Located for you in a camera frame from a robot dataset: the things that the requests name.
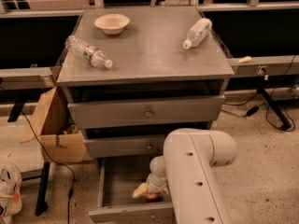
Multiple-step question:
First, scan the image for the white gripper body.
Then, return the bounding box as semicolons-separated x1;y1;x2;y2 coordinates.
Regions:
146;173;167;193

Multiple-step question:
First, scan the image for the red apple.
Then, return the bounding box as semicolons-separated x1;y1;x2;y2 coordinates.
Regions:
145;193;159;203

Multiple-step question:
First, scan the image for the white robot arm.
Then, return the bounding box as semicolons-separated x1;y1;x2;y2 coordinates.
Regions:
133;128;237;224

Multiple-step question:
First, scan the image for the grey open bottom drawer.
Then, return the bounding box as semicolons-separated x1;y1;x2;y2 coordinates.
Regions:
89;155;175;224

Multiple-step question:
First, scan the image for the grey middle drawer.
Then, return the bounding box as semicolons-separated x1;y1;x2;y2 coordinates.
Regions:
85;134;165;158

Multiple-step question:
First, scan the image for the grey top drawer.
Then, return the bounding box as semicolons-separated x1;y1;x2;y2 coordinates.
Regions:
68;95;224;129

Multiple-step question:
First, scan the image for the grey wooden drawer cabinet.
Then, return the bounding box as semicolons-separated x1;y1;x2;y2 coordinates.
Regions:
58;7;234;144

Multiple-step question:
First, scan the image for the brown cardboard box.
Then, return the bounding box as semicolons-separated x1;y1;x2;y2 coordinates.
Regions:
21;87;87;163

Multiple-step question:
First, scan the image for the black table leg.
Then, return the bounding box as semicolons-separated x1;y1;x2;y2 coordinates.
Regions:
35;162;50;216
257;89;292;131

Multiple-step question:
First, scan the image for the white sneaker with orange accents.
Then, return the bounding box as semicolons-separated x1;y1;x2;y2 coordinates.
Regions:
0;163;22;224

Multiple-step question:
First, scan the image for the black table leg at right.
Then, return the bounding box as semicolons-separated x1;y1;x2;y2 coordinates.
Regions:
257;89;292;131

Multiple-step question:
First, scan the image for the clear bottle with colourful label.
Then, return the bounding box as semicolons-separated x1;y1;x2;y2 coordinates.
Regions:
65;35;113;69

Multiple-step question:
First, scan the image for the small yellow foam piece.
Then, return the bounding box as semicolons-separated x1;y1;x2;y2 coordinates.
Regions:
237;56;252;63

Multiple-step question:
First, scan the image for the clear bottle with white label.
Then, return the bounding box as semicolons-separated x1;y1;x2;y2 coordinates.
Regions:
182;18;212;49

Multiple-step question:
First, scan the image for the cream shallow bowl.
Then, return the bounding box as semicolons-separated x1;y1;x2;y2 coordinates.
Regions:
94;14;130;35

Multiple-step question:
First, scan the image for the black floor cable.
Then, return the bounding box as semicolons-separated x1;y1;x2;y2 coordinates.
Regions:
20;110;77;224

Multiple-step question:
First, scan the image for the black power adapter with cable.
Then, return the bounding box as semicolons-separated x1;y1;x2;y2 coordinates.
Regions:
221;92;259;119

